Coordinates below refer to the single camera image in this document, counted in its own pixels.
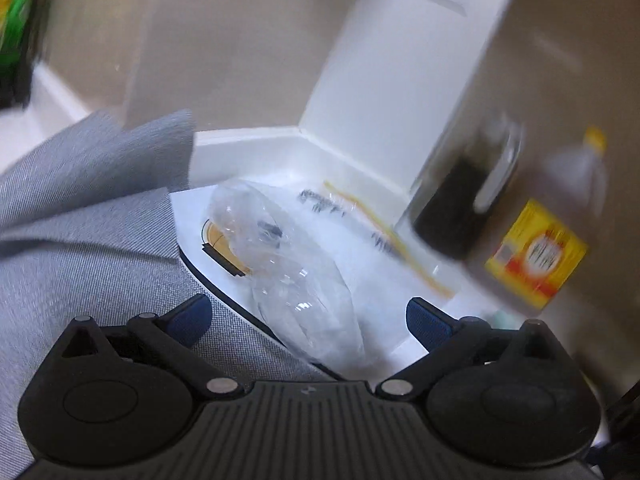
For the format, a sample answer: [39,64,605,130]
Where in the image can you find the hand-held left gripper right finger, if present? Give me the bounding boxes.
[370,297,572,402]

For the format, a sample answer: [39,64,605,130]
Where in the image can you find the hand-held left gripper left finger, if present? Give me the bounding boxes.
[62,294,245,402]

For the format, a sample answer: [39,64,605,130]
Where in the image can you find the clear plastic bag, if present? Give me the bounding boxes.
[209,179,368,378]

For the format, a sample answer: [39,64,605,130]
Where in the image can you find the grey cloth mat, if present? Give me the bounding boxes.
[0,107,346,396]

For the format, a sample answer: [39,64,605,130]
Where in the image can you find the dark liquid dispenser bottle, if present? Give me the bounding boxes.
[407,110,523,262]

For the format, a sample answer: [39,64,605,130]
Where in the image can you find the yellow label cooking wine jug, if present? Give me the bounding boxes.
[484,126,610,313]

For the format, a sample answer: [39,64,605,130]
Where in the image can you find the clear packet with yellow strip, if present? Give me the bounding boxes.
[295,177,458,301]

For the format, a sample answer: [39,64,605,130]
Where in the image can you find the green snack packet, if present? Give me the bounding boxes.
[0,0,43,111]

